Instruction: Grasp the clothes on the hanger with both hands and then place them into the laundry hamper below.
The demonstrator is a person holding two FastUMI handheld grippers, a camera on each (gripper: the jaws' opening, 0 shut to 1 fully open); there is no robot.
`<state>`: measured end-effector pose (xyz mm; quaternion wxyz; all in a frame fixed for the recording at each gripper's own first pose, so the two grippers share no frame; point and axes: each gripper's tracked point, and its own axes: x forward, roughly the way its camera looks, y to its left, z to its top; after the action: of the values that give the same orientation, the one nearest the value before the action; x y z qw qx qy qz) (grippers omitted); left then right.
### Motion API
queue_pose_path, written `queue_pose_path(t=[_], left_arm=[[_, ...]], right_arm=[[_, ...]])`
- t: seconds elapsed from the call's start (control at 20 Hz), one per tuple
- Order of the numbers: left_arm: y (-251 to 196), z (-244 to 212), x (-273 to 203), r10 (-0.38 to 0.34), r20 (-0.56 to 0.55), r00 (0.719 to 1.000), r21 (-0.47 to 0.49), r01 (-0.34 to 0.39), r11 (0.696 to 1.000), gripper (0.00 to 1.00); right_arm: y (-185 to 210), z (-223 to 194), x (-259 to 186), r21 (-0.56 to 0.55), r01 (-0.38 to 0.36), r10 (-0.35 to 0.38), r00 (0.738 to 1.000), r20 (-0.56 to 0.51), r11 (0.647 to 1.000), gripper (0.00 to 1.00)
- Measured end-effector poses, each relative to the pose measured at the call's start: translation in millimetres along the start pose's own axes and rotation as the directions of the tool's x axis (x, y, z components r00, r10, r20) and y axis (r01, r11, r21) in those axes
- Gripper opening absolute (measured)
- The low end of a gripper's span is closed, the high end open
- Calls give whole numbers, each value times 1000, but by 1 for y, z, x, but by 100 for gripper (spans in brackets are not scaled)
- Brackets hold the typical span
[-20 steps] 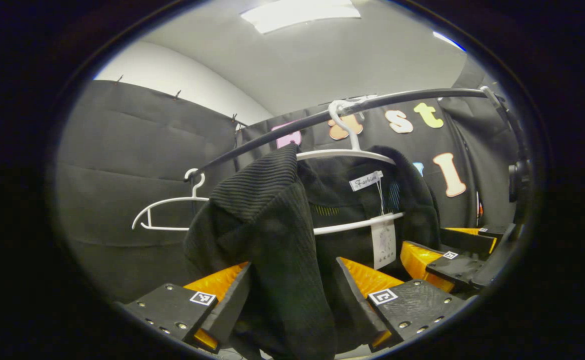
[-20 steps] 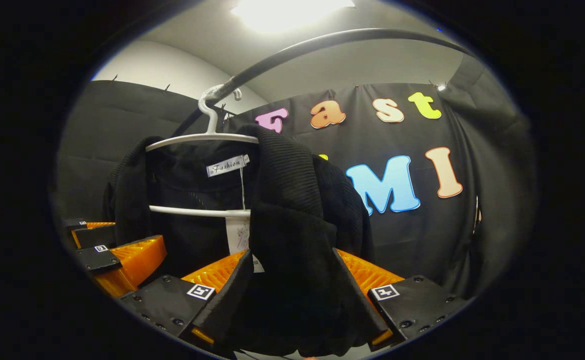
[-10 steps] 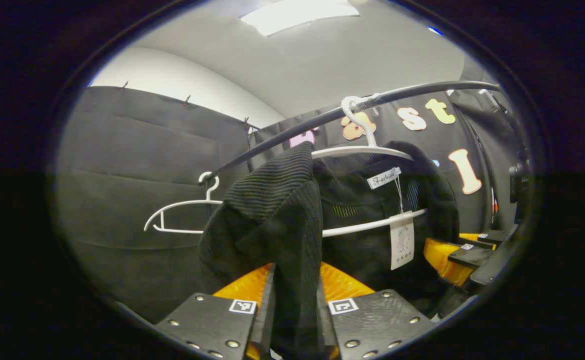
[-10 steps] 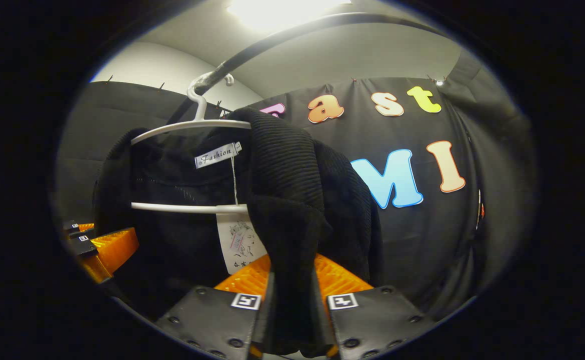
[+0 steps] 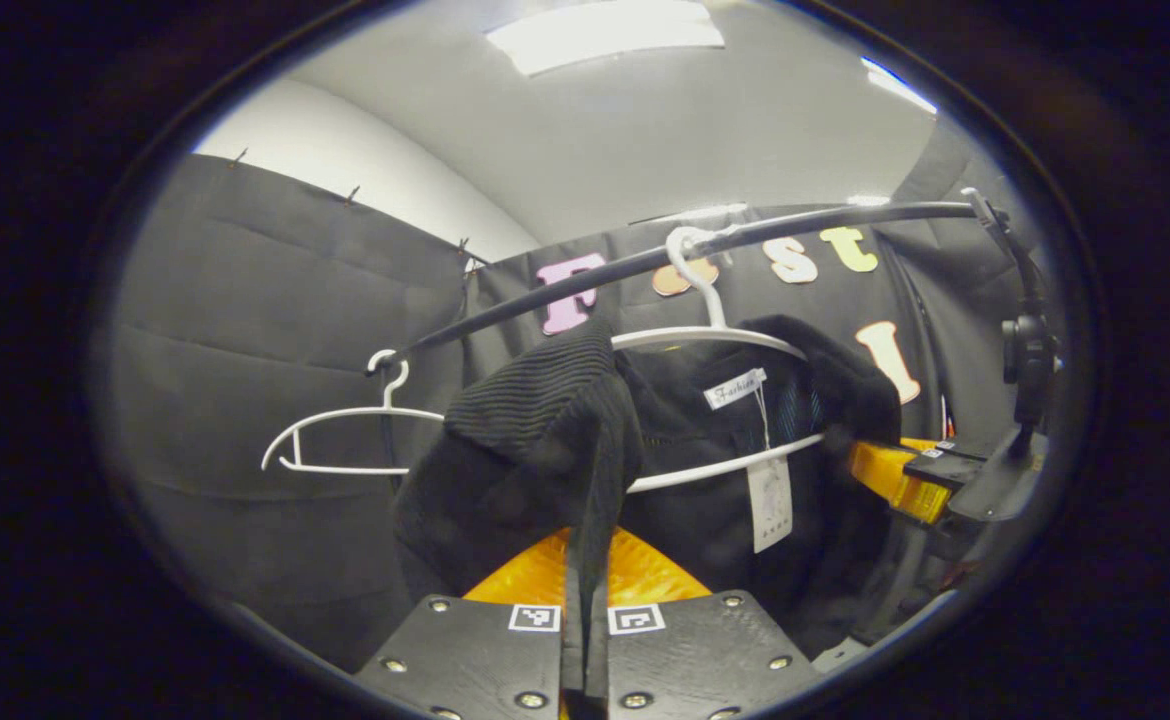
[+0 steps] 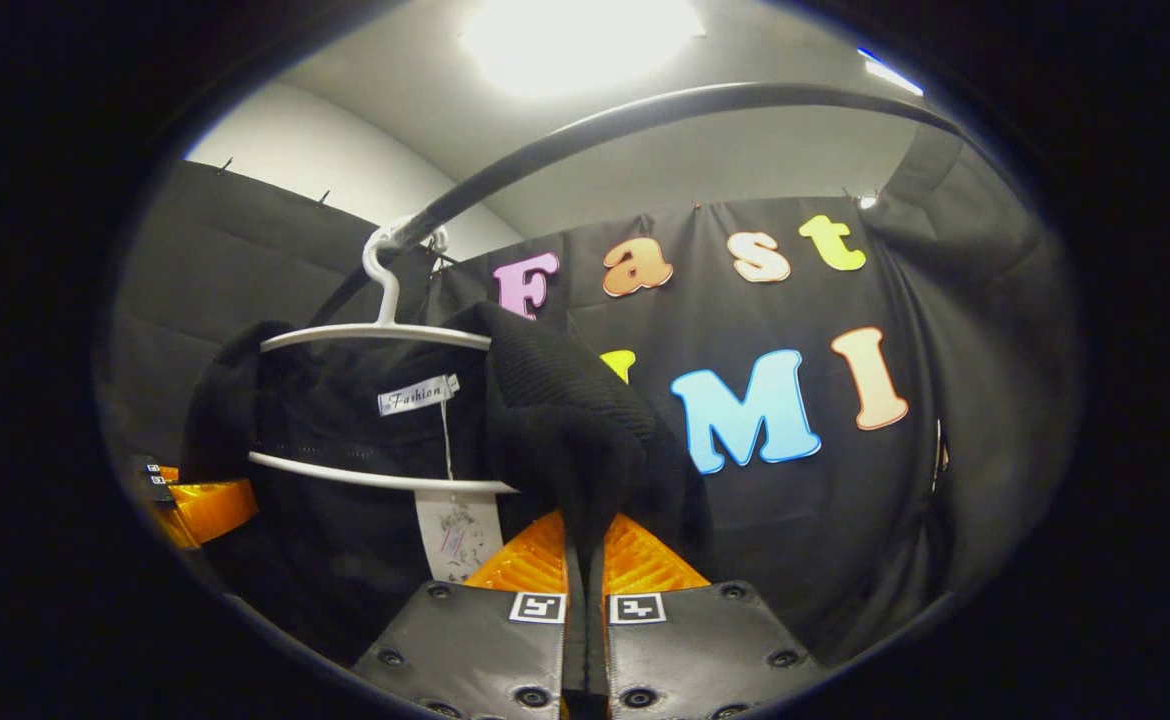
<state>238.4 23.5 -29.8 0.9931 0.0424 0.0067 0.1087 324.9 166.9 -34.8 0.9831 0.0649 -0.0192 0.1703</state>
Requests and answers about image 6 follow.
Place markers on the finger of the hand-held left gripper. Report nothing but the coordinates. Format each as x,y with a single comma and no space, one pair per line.
148,466
210,510

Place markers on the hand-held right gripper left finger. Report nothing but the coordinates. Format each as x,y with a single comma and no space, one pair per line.
475,650

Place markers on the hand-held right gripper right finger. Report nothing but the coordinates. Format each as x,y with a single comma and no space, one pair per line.
695,650

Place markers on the black knit garment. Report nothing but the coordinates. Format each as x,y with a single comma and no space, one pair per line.
565,420

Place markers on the white plastic clothes hanger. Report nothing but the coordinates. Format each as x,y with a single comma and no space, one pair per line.
382,290

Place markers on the black metal clothes rack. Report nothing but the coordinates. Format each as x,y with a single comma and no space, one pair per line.
645,105

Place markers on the small ceiling light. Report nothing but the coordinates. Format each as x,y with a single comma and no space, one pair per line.
866,201

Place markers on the rectangular ceiling light panel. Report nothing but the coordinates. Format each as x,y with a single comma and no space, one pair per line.
890,72

